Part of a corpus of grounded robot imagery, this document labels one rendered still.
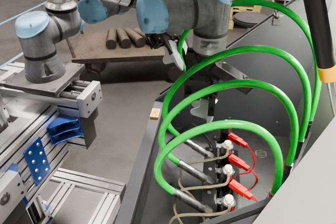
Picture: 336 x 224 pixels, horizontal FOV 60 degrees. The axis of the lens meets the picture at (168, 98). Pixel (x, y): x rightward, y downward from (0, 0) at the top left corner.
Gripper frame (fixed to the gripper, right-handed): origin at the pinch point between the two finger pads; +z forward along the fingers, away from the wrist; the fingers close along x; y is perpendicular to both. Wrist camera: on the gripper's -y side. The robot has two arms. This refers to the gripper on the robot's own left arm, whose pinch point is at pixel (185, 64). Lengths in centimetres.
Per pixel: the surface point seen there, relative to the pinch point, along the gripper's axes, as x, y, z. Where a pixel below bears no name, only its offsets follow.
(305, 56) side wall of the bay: -36.9, -17.9, 10.7
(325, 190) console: 36, -40, 26
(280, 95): 14.8, -29.3, 17.1
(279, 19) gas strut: -27.5, -18.8, -2.9
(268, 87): 16.4, -28.7, 15.0
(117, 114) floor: -86, 166, -13
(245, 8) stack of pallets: -323, 128, -98
